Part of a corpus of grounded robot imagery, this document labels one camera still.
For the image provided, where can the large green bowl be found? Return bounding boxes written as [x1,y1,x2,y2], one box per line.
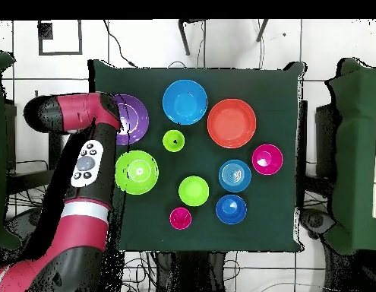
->
[114,150,160,196]

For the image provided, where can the black floor cable with plug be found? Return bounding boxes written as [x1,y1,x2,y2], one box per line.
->
[103,19,137,68]

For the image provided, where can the large light blue bowl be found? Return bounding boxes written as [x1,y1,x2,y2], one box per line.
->
[162,79,209,126]

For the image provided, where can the black metal chair legs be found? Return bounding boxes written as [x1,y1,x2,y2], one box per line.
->
[177,18,270,56]

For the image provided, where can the dark blue bowl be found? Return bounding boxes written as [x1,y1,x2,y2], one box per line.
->
[215,194,248,226]

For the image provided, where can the purple plastic bowl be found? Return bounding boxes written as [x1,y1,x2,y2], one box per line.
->
[112,93,150,146]

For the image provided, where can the green plastic cup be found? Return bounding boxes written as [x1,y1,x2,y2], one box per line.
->
[162,129,186,153]

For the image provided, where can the orange plastic bowl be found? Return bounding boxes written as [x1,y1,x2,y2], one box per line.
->
[207,97,258,149]

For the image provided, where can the small ribbed green bowl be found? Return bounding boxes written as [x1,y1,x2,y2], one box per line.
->
[178,175,210,208]

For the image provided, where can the ribbed light blue bowl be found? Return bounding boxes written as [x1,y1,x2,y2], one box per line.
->
[218,159,252,193]

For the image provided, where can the red plastic cup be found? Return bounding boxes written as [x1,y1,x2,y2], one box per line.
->
[169,206,193,230]

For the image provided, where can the pink plastic bowl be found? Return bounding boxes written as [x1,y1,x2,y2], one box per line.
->
[251,143,284,176]

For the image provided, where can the dark green table cloth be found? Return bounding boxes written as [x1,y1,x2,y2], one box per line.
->
[87,59,307,255]

